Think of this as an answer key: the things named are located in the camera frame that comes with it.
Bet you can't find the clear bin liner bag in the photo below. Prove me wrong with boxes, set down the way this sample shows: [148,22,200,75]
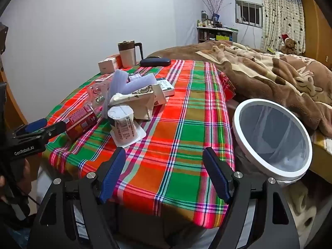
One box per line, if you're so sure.
[235,101,310,173]

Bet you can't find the row of bottles on shelf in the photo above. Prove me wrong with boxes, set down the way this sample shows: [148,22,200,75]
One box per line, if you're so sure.
[197,10,229,28]

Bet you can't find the clear plastic packaging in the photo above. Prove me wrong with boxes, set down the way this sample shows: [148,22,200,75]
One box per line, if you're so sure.
[88,82,109,109]

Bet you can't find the bare branches in vase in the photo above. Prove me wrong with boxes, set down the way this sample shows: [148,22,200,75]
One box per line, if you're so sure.
[200,0,231,15]

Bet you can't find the orange box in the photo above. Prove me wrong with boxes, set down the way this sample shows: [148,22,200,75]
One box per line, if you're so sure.
[107,54,123,68]

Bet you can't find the barred window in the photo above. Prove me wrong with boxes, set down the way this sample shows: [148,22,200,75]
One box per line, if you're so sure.
[235,0,264,28]

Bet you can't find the brown printed blanket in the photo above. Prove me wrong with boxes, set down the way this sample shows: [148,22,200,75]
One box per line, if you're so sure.
[146,40,332,138]

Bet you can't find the wooden wardrobe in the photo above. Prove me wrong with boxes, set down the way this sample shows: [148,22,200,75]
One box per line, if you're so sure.
[301,0,332,70]

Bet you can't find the teddy bear with red hat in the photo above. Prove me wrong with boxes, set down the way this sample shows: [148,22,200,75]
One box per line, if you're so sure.
[280,34,299,55]

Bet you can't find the beige mug with brown lid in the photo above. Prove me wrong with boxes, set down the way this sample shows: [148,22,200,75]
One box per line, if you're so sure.
[118,41,144,68]

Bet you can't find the person's left forearm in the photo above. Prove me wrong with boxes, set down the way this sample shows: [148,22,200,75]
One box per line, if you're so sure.
[0,194,35,239]

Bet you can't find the white cardboard box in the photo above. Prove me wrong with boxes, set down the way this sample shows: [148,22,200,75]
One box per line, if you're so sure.
[98,58,117,74]

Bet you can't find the yellow patterned bed sheet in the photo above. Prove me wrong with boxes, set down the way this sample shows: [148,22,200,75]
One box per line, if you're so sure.
[310,130,332,156]

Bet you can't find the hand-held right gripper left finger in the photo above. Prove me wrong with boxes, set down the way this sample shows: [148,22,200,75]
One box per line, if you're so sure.
[30,146,127,249]

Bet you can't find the dark blue glasses case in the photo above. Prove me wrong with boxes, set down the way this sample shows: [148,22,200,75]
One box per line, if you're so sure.
[140,58,172,67]

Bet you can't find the green white box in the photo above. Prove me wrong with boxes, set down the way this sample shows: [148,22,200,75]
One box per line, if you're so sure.
[156,79,175,96]

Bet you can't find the wooden bed frame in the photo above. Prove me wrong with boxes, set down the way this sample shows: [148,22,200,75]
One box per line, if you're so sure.
[309,145,332,177]

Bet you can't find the red label plastic bottle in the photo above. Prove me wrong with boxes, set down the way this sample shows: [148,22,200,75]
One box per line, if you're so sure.
[65,104,98,141]

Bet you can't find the plaid tablecloth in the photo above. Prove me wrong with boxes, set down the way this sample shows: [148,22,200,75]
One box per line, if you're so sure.
[43,60,236,229]

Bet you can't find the white round bin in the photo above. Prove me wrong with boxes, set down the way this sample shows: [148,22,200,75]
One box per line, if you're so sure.
[232,99,313,184]

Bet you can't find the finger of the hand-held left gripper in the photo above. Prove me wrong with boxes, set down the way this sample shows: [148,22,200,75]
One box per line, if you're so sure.
[12,118,48,138]
[16,121,67,146]

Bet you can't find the white yogurt cup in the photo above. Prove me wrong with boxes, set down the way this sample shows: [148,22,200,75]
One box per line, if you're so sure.
[107,105,136,138]

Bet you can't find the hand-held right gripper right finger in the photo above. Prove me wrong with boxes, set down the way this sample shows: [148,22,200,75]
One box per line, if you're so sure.
[202,146,301,249]

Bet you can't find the spotted curtain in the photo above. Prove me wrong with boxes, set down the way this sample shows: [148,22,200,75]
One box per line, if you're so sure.
[260,0,306,54]

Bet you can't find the white shelf unit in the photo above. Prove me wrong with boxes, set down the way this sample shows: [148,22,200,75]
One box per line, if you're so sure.
[196,26,238,44]

